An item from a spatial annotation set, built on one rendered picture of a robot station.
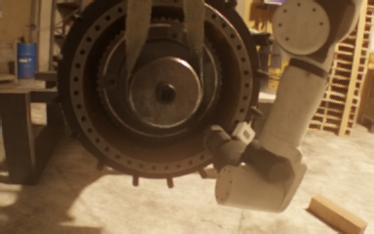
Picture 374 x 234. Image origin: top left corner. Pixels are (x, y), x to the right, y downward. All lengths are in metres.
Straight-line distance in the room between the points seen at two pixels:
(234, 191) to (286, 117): 0.13
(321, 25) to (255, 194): 0.26
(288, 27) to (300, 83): 0.08
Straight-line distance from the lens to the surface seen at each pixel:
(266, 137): 0.39
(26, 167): 1.81
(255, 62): 0.67
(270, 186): 0.41
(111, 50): 0.64
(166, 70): 0.49
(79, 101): 0.58
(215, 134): 0.56
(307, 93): 0.37
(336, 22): 0.36
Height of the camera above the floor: 0.94
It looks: 15 degrees down
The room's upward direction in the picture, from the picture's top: 6 degrees clockwise
